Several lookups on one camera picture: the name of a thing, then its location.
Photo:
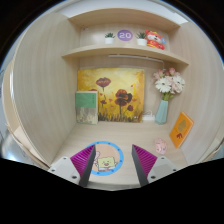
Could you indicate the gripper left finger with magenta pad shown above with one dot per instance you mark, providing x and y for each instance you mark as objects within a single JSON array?
[{"x": 77, "y": 168}]

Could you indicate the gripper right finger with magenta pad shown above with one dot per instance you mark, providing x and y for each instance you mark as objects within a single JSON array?
[{"x": 149, "y": 167}]

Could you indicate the right small potted plant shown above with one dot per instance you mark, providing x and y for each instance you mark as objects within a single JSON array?
[{"x": 141, "y": 39}]

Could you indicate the round blue cartoon mouse pad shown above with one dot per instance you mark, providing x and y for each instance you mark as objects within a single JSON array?
[{"x": 108, "y": 158}]

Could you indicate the white power adapter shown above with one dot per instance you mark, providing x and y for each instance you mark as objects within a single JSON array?
[{"x": 148, "y": 118}]

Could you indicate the small potted plant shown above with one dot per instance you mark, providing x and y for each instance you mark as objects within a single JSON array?
[
  {"x": 141, "y": 39},
  {"x": 109, "y": 38}
]

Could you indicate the green book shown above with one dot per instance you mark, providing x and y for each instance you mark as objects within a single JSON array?
[{"x": 86, "y": 107}]

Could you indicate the white led light bar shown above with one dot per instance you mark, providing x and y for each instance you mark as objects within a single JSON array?
[{"x": 136, "y": 57}]

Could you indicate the wooden shelf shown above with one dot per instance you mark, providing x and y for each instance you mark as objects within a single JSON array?
[
  {"x": 139, "y": 51},
  {"x": 122, "y": 15}
]

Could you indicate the lower wooden shelf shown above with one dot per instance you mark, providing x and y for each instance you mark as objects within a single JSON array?
[{"x": 139, "y": 51}]

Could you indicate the yellow poppy flower painting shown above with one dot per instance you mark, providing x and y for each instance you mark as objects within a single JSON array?
[{"x": 120, "y": 92}]

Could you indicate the red lucky cat plush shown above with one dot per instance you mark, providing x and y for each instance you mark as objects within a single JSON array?
[{"x": 155, "y": 40}]

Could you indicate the purple round number sign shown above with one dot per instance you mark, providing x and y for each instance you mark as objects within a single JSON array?
[{"x": 125, "y": 35}]

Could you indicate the left small potted plant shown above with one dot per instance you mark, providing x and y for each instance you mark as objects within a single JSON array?
[{"x": 109, "y": 38}]

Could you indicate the pink cartoon computer mouse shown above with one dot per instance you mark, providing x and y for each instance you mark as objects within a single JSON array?
[{"x": 160, "y": 146}]

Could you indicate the upper wooden shelf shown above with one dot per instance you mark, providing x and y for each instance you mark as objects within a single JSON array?
[{"x": 122, "y": 15}]

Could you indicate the pink and white flower bouquet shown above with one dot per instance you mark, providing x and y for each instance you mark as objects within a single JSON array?
[{"x": 168, "y": 82}]

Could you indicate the teal ceramic vase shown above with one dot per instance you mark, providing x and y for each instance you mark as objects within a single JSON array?
[{"x": 161, "y": 115}]

